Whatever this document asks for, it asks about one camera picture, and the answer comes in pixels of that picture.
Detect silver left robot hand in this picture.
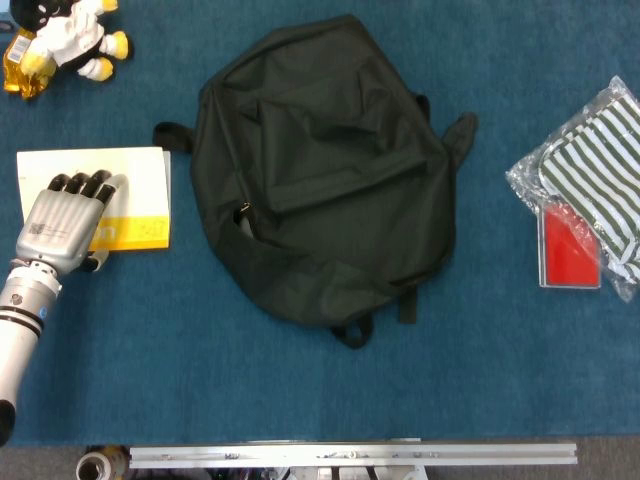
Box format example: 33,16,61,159
14,169,129,275

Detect white and yellow book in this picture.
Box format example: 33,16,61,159
16,146,172,251

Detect black backpack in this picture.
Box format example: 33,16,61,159
152,13,480,350

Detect gold foil snack packet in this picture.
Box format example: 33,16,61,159
2,27,56,101

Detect black and white plush toy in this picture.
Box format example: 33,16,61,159
9,0,135,82

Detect blue felt table cover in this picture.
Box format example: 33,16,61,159
0,0,640,447

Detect tape roll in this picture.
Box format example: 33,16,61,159
74,446,130,480

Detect red card in clear case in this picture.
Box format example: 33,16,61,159
537,202,603,290

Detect striped garment in plastic bag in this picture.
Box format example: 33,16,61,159
505,74,640,304

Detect aluminium profile rail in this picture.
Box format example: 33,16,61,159
128,440,579,470

